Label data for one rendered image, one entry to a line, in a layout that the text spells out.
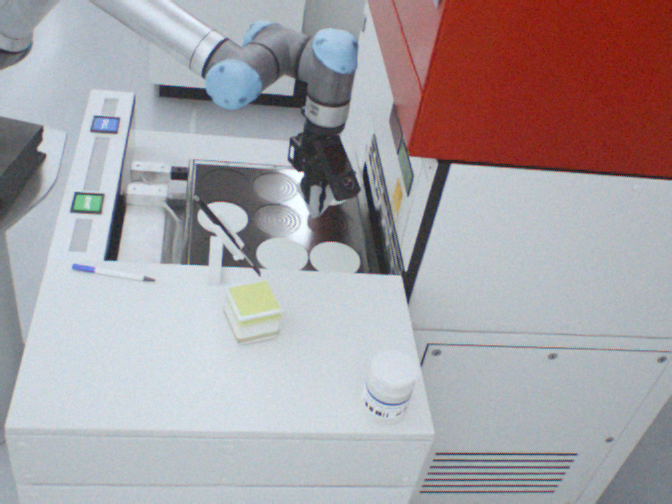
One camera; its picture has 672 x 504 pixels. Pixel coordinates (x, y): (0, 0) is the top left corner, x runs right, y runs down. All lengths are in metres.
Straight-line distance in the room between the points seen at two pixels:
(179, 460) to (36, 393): 0.23
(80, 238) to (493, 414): 0.97
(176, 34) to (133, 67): 2.59
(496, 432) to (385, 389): 0.77
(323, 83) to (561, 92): 0.38
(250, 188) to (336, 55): 0.49
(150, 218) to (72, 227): 0.20
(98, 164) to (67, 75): 2.18
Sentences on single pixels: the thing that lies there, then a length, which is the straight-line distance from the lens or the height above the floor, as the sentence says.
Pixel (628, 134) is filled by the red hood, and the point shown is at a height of 1.30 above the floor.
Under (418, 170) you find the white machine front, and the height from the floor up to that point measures 1.15.
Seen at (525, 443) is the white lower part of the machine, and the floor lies 0.44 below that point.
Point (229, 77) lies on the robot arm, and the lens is 1.23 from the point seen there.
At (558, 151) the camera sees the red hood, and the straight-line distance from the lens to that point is 1.35.
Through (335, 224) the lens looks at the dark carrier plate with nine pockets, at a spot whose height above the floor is 0.90.
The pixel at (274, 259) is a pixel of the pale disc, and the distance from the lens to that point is 1.53.
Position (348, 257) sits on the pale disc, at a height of 0.90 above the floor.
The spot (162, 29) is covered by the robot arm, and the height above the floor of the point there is 1.34.
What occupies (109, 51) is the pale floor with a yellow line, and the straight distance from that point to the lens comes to 4.00.
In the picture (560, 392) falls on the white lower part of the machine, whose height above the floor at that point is 0.64.
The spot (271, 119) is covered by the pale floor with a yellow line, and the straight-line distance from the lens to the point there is 3.58.
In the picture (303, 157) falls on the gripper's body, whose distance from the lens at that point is 1.43.
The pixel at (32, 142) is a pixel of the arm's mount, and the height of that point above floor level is 0.90.
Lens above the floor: 1.94
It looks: 41 degrees down
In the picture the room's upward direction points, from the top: 12 degrees clockwise
